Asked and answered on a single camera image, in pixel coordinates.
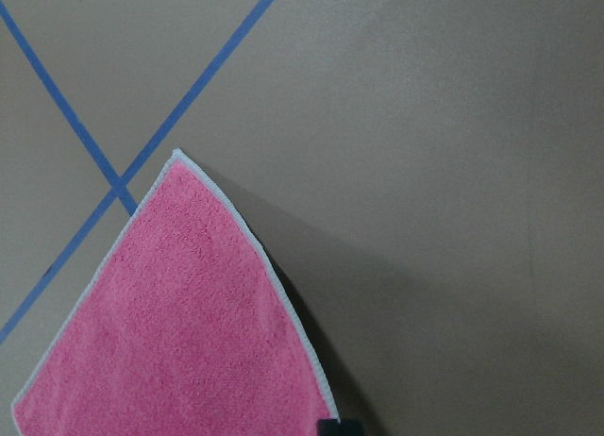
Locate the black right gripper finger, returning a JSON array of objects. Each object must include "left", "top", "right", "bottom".
[{"left": 316, "top": 419, "right": 363, "bottom": 436}]

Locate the pink and grey towel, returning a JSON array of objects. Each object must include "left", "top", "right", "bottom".
[{"left": 11, "top": 150, "right": 339, "bottom": 435}]

